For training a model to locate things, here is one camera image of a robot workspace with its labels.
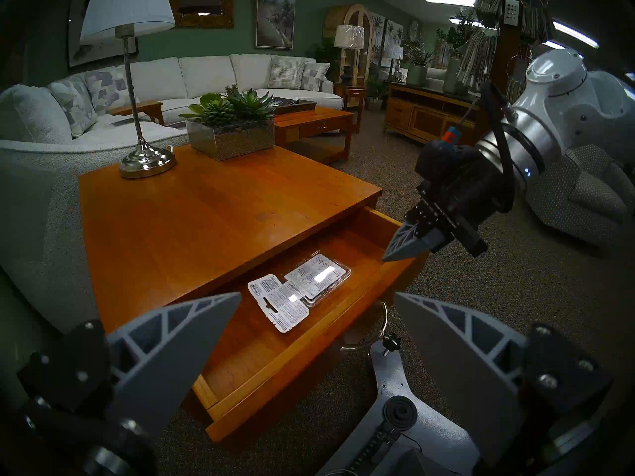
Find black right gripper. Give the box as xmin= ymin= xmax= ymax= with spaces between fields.
xmin=382 ymin=139 xmax=514 ymax=261

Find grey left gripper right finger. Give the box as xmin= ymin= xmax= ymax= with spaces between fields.
xmin=394 ymin=292 xmax=614 ymax=469

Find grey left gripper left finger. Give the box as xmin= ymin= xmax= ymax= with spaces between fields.
xmin=17 ymin=292 xmax=243 ymax=476

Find wooden drawer with metal handle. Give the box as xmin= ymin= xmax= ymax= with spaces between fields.
xmin=191 ymin=206 xmax=430 ymax=443

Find clear plastic blister package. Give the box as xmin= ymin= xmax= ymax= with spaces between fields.
xmin=247 ymin=252 xmax=352 ymax=333

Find light wooden sideboard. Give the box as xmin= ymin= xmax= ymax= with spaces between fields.
xmin=383 ymin=81 xmax=489 ymax=146

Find orange wooden end table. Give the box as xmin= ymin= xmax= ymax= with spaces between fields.
xmin=78 ymin=144 xmax=383 ymax=332

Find dark wooden end table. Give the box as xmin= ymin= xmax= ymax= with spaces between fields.
xmin=335 ymin=83 xmax=368 ymax=133

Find orange wooden coffee table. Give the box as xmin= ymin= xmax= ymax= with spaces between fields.
xmin=272 ymin=97 xmax=355 ymax=166

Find dotted grey fabric armchair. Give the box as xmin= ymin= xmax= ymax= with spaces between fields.
xmin=526 ymin=143 xmax=635 ymax=247

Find potted green plant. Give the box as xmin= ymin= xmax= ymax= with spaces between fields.
xmin=437 ymin=11 xmax=478 ymax=96
xmin=403 ymin=39 xmax=433 ymax=87

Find dark wooden serving tray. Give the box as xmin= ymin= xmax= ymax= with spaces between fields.
xmin=270 ymin=97 xmax=317 ymax=115

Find grey patchwork throw pillow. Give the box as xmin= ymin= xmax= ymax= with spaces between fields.
xmin=84 ymin=66 xmax=142 ymax=116
xmin=300 ymin=62 xmax=331 ymax=93
xmin=47 ymin=76 xmax=100 ymax=137

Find framed palm tree picture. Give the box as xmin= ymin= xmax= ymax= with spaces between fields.
xmin=384 ymin=19 xmax=405 ymax=68
xmin=371 ymin=13 xmax=386 ymax=64

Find tall leafy floor plant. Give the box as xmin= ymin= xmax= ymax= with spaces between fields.
xmin=308 ymin=36 xmax=343 ymax=80

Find hanging fabric swatch rack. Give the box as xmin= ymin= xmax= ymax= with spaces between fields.
xmin=456 ymin=0 xmax=556 ymax=104

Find striped beige throw pillow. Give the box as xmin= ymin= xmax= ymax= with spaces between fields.
xmin=268 ymin=56 xmax=306 ymax=90

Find lamp with wrapped shade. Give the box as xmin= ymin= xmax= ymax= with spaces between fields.
xmin=333 ymin=25 xmax=365 ymax=84

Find succulent plants in box planter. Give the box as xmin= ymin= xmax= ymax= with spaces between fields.
xmin=179 ymin=85 xmax=278 ymax=162

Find arched light wood cabinet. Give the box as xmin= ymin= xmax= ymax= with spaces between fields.
xmin=322 ymin=4 xmax=374 ymax=84

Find small wooden side table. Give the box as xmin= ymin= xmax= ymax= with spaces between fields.
xmin=108 ymin=100 xmax=165 ymax=127

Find framed tree path painting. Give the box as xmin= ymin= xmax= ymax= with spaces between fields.
xmin=255 ymin=0 xmax=297 ymax=50

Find cream sectional sofa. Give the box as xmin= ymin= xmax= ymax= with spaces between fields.
xmin=0 ymin=54 xmax=344 ymax=332

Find rustic wood framed mirror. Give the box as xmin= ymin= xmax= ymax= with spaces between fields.
xmin=166 ymin=0 xmax=235 ymax=29

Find white shade chrome table lamp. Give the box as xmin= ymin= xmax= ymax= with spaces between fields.
xmin=79 ymin=0 xmax=178 ymax=179

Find grey robot base frame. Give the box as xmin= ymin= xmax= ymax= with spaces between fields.
xmin=317 ymin=331 xmax=497 ymax=476

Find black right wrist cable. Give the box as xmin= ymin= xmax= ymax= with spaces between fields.
xmin=479 ymin=81 xmax=519 ymax=214

